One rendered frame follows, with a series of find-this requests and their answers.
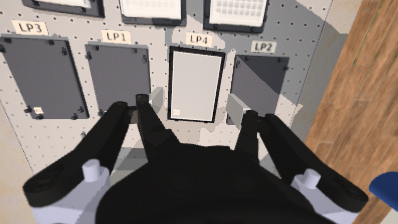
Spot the black rectangular pad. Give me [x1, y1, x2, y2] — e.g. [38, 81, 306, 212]
[167, 46, 226, 123]

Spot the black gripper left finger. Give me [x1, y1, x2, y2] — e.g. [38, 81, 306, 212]
[22, 86, 198, 224]

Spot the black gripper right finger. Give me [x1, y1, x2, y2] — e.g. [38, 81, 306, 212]
[225, 93, 369, 224]

